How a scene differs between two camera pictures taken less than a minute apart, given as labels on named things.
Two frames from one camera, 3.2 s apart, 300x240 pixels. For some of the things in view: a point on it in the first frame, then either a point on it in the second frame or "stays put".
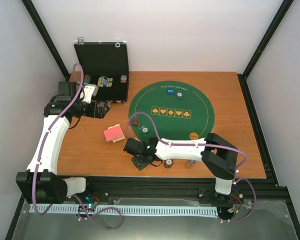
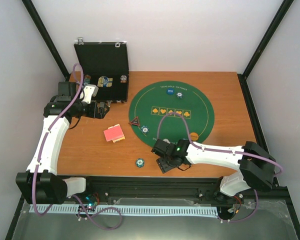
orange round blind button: (193, 136) stays put
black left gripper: (101, 113) stays put
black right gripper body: (141, 164) → (167, 166)
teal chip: (179, 95) stays put
